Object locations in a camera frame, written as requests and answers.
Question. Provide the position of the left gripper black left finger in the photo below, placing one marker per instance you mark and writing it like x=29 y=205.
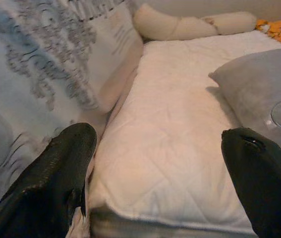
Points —
x=46 y=186

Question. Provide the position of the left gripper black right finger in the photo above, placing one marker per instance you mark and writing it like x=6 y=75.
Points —
x=266 y=188

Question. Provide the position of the grey bed base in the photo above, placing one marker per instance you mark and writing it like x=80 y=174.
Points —
x=130 y=226

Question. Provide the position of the grey bear pillow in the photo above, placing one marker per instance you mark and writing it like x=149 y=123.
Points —
x=254 y=84

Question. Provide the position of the white quilted mattress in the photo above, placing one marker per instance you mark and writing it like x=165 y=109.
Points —
x=167 y=124

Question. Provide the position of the white grey printed cushion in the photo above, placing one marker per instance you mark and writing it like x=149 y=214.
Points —
x=31 y=62

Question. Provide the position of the cream long bolster pillow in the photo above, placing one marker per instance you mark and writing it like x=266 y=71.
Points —
x=180 y=24

